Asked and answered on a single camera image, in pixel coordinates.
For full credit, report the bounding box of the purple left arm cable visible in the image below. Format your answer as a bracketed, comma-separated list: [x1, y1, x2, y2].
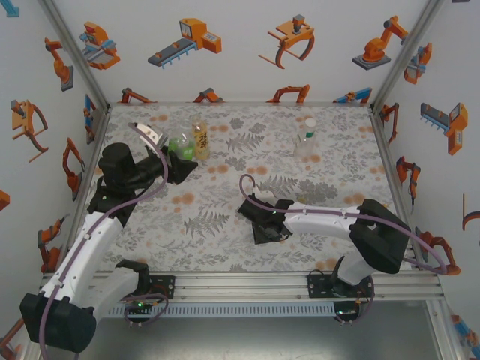
[37, 121, 170, 360]

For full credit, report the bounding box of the aluminium table side rail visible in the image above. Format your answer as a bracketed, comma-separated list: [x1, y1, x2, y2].
[70, 104, 113, 211]
[369, 104, 413, 245]

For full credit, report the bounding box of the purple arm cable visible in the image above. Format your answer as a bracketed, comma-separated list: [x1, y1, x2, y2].
[37, 121, 170, 360]
[238, 173, 449, 327]

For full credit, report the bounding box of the clear bottle white green label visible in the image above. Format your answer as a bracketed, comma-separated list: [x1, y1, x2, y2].
[293, 117, 318, 162]

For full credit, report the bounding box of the orange blue machine sticker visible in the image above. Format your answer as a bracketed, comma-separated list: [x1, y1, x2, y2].
[78, 21, 122, 71]
[403, 42, 434, 86]

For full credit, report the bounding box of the blue orange gantry sticker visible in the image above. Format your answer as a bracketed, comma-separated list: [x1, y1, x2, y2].
[449, 313, 480, 352]
[82, 93, 98, 146]
[332, 87, 374, 105]
[0, 0, 20, 19]

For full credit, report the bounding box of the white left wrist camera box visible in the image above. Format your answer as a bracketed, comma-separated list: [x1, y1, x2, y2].
[129, 121, 169, 152]

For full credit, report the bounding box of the aluminium frame post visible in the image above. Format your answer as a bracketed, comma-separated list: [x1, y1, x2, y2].
[37, 0, 112, 113]
[369, 0, 447, 113]

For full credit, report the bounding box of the aluminium table back rail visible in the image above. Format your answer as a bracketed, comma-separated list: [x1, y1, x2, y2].
[108, 100, 374, 107]

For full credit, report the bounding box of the aluminium front rail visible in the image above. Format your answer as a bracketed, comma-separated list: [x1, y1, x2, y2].
[35, 271, 446, 303]

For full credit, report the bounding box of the green label plastic bottle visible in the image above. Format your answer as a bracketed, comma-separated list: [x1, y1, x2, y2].
[167, 133, 197, 161]

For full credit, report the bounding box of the orange claw gripper sticker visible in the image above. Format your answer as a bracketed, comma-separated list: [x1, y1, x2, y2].
[258, 13, 317, 71]
[10, 99, 50, 164]

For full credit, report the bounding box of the aluminium frame leg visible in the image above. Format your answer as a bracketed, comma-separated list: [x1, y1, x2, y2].
[425, 299, 464, 360]

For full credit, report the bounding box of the slotted grey cable duct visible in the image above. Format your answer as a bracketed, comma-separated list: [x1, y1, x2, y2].
[106, 302, 335, 318]

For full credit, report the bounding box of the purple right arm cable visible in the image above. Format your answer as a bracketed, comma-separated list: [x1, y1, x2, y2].
[238, 173, 449, 327]

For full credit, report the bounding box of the orange conveyor belt sticker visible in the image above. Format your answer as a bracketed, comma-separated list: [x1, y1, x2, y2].
[147, 17, 223, 70]
[419, 101, 469, 157]

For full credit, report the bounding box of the yellow label plastic bottle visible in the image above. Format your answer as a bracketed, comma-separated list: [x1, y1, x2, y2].
[191, 115, 209, 161]

